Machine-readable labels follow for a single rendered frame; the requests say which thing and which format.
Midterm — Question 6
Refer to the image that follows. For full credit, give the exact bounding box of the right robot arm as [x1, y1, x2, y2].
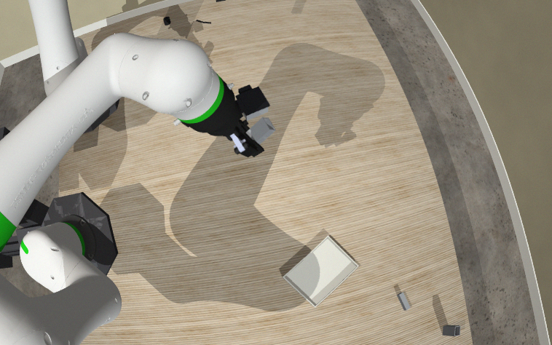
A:
[0, 32, 270, 345]

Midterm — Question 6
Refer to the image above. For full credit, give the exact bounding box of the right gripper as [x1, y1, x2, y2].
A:
[208, 101, 264, 157]

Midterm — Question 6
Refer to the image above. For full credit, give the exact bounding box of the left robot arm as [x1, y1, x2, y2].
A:
[28, 0, 88, 96]

